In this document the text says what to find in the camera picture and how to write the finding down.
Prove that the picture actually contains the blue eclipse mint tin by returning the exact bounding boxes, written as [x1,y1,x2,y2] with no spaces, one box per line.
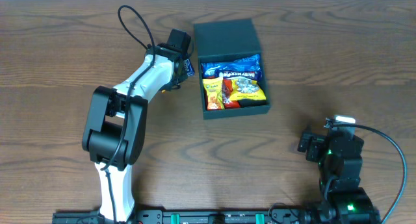
[183,58,195,77]

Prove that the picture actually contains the dark blue wafer packet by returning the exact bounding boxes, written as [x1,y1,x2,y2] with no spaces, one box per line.
[214,70,262,81]

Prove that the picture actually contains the orange yellow snack packet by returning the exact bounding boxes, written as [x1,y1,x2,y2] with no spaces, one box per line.
[203,77,225,110]

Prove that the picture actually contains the red Hacks candy bag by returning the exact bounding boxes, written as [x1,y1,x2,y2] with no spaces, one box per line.
[222,79,241,109]

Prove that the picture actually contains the black cardboard box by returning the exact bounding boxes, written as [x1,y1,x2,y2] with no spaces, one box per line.
[194,19,271,119]

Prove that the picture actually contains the yellow Hacks candy bag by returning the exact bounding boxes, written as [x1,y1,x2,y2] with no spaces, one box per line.
[229,77,267,101]

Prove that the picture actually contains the blue cookie roll pack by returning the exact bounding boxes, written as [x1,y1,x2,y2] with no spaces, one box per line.
[201,54,262,79]

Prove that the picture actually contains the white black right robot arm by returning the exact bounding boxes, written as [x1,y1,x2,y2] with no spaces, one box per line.
[298,127,381,224]

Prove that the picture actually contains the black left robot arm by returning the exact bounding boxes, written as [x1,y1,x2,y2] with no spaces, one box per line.
[77,29,192,223]

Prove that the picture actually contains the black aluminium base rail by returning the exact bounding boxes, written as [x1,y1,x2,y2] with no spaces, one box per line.
[51,208,381,224]

